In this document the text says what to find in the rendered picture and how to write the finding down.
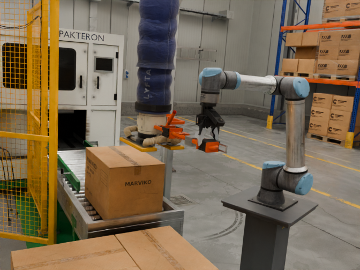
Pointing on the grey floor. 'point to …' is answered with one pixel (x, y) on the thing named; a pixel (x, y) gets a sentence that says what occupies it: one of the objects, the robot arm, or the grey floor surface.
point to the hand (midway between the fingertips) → (208, 144)
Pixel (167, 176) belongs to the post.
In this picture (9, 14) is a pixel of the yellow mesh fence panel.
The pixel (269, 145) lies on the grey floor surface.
